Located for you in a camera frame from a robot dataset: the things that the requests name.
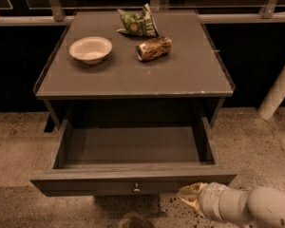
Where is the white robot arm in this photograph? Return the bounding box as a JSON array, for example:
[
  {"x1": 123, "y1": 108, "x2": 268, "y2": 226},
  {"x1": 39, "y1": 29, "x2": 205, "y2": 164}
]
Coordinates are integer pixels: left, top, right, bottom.
[{"x1": 178, "y1": 66, "x2": 285, "y2": 228}]

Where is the grey top drawer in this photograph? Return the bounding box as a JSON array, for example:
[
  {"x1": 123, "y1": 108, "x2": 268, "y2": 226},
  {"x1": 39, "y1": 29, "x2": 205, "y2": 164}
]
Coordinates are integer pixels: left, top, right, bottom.
[{"x1": 30, "y1": 119, "x2": 237, "y2": 197}]

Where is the green chip bag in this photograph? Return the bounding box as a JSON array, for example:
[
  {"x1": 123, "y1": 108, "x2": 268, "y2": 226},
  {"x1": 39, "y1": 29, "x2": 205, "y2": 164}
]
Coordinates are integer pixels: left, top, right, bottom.
[{"x1": 118, "y1": 4, "x2": 159, "y2": 38}]

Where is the crushed brown soda can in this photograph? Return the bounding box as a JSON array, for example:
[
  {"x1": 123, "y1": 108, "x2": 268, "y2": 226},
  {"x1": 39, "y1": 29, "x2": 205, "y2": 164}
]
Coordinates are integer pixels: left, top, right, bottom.
[{"x1": 136, "y1": 36, "x2": 172, "y2": 62}]

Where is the grey drawer cabinet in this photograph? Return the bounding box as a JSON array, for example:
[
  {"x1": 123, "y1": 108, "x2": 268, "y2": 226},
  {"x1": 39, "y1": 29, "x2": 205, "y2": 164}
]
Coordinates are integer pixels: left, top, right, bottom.
[{"x1": 34, "y1": 10, "x2": 234, "y2": 124}]

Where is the metal railing frame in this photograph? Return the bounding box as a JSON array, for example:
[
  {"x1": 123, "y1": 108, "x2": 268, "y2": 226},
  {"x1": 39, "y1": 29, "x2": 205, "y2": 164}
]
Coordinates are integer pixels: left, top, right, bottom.
[{"x1": 0, "y1": 0, "x2": 285, "y2": 28}]

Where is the white bowl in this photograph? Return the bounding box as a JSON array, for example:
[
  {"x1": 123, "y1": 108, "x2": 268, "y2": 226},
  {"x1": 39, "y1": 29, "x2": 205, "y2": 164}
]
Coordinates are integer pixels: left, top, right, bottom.
[{"x1": 68, "y1": 36, "x2": 112, "y2": 65}]

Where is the brass top drawer knob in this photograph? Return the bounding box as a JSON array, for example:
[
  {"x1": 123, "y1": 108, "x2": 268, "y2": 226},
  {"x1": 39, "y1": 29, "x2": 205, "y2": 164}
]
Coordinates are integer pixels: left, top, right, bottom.
[{"x1": 133, "y1": 183, "x2": 141, "y2": 194}]

